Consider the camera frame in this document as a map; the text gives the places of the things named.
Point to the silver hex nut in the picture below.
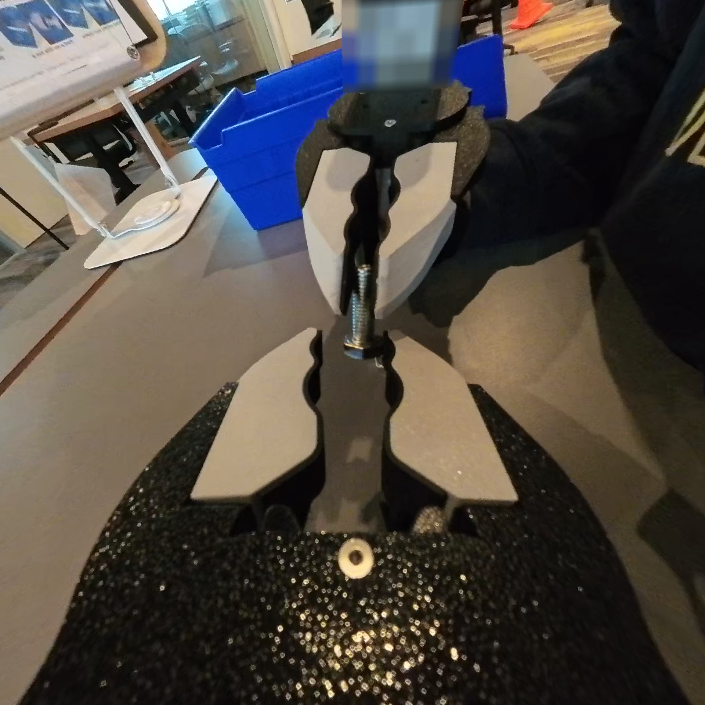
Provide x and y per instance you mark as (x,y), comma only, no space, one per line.
(358,351)

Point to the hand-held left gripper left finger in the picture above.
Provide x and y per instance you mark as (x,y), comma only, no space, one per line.
(259,429)

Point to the blue plastic bin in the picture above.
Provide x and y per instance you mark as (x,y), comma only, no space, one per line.
(264,143)

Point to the black office chair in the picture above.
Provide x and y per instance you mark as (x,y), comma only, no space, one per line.
(110,146)

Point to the clear acrylic leaflet holder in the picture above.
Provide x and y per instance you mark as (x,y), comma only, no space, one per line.
(82,193)

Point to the white sign stand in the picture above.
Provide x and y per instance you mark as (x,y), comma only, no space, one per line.
(148,148)

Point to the orange cone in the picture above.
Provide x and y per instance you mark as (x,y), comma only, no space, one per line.
(531,16)

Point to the printed sign board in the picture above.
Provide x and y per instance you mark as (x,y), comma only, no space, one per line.
(55,66)

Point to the white round disc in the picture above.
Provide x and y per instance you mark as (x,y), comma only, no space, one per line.
(154,215)

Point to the wooden desk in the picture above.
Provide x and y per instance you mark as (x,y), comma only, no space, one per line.
(159,82)

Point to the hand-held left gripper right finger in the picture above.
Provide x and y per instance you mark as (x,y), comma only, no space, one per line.
(446,435)

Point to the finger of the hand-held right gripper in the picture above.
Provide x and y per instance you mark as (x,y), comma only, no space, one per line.
(325,220)
(424,220)

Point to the person's right forearm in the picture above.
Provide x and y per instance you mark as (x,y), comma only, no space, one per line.
(551,137)

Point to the silver threaded bolt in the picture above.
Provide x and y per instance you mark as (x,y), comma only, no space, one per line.
(362,308)

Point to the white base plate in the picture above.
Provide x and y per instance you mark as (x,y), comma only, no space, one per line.
(165,242)

